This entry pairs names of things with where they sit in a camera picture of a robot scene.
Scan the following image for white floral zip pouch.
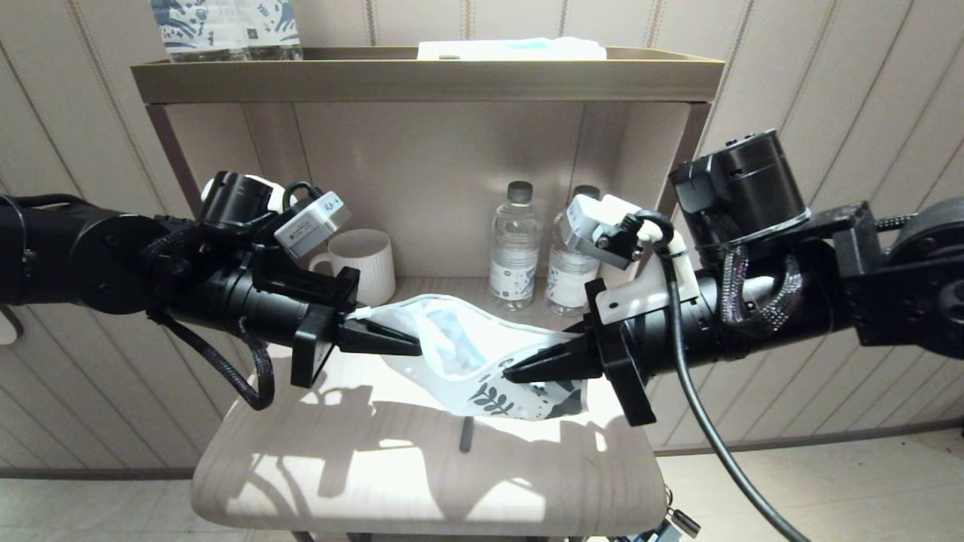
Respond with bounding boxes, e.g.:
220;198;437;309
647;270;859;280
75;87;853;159
350;294;588;420

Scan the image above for white ribbed mug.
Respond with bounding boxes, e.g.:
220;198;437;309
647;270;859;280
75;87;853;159
309;229;396;307

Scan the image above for clear water bottle grey cap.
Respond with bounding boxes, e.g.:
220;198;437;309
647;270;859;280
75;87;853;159
490;181;543;312
545;185;603;317

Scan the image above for beige wooden shelf unit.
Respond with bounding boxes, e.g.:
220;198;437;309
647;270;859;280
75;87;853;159
132;47;724;542

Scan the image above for white blue packet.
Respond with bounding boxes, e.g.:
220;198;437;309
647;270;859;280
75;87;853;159
416;38;607;62

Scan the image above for water bottle blue patterned label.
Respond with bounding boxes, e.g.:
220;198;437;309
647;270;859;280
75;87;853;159
245;0;304;62

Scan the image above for floral pouches on top shelf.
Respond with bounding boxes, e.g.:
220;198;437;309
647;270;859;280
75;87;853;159
151;0;253;63

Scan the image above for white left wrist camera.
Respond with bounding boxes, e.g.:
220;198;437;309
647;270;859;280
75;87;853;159
273;190;351;260

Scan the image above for silver braided cable sleeve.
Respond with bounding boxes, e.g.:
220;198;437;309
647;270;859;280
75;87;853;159
719;245;803;328

